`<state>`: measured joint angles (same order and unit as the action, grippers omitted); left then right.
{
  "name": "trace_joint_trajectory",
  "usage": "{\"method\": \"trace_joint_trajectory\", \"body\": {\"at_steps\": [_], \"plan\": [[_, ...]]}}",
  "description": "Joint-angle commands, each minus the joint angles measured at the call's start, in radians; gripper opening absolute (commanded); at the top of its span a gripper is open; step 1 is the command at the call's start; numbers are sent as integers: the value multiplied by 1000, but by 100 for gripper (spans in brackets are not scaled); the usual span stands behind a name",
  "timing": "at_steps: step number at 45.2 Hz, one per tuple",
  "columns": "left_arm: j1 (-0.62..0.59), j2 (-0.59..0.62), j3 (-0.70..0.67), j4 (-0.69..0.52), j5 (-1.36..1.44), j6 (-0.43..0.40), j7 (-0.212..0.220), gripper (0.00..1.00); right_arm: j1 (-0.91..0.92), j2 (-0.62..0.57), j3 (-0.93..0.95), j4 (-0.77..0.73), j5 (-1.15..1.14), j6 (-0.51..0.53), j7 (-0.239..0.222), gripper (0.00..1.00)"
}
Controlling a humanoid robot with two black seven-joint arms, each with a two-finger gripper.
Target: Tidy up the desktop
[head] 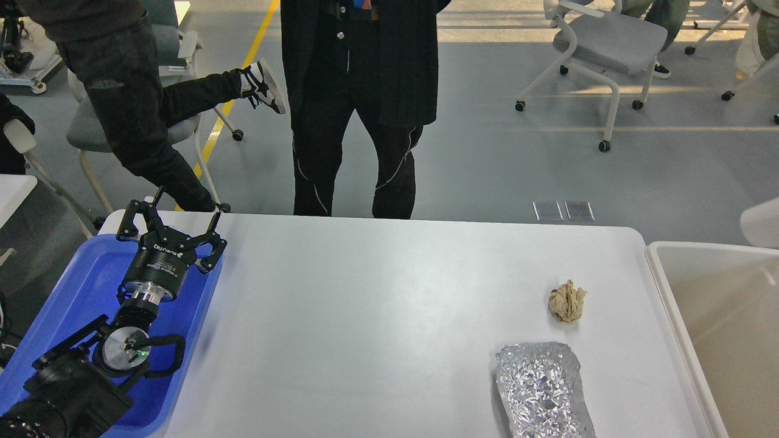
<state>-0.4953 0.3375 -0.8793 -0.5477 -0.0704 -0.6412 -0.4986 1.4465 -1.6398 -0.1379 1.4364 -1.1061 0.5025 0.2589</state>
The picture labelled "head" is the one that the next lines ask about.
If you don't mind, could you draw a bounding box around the person in green trousers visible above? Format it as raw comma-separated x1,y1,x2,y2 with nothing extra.
621,1,690,53

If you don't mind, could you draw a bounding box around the grey white office chair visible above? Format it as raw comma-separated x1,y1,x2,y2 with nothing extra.
515,1,667,153

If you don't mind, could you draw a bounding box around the right metal floor plate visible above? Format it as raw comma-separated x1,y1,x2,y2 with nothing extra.
565,201,595,222

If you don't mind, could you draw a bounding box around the white plastic bin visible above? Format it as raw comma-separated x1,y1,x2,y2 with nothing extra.
646,242,778,437

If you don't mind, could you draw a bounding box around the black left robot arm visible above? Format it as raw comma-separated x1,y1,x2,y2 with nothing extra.
2,196,231,437

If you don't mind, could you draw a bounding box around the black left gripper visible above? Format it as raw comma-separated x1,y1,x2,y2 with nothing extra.
116,187,228,302

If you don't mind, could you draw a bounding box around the grey chair behind people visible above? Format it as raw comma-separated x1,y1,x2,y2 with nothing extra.
66,0,245,214

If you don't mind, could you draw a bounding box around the white robot base far left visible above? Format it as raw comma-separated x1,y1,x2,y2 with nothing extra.
1,1,62,94

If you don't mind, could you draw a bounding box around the white chair at left edge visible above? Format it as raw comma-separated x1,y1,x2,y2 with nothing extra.
3,119,95,238

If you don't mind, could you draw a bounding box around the crumpled aluminium foil sheet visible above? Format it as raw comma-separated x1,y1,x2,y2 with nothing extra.
495,342,596,437

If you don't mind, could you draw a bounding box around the left metal floor plate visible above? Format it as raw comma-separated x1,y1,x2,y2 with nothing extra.
533,201,564,223

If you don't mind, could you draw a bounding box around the crumpled brown paper ball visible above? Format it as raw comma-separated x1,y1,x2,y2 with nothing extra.
548,279,587,324

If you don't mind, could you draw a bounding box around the white paper cup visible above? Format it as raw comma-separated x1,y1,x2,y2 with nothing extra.
739,197,778,249

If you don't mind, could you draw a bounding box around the metal floor plate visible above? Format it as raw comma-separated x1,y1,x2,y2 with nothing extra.
565,201,595,222
533,201,564,223

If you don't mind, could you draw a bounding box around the person in black coat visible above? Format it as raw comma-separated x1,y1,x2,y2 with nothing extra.
280,1,449,219

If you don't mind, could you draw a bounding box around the white chair legs top right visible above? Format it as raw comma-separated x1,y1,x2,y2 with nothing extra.
684,0,779,125

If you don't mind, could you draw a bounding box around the person in dark jeans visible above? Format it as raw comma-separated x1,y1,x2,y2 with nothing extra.
15,0,288,213

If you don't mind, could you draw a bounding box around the blue plastic tray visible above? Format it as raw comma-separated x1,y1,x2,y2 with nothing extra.
1,235,222,437

